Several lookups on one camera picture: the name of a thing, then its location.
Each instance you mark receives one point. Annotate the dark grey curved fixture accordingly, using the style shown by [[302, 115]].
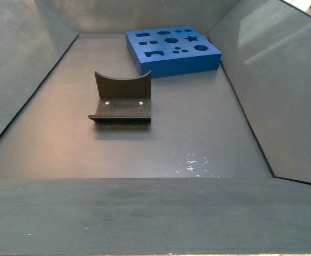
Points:
[[124, 99]]

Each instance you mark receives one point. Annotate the blue foam shape board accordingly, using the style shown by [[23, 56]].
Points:
[[171, 51]]

